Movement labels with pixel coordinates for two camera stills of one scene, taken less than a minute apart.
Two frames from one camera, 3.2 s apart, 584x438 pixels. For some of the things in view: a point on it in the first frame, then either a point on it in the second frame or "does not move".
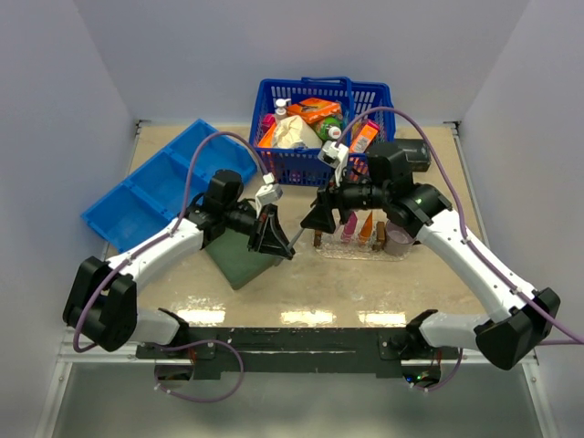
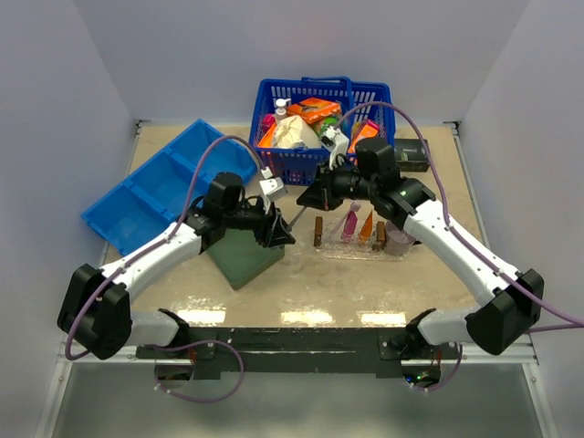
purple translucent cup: x=397 y=241 does not move
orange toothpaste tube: x=366 y=232 does not move
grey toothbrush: x=295 y=239 -> x=289 y=227
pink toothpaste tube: x=350 y=228 does not move
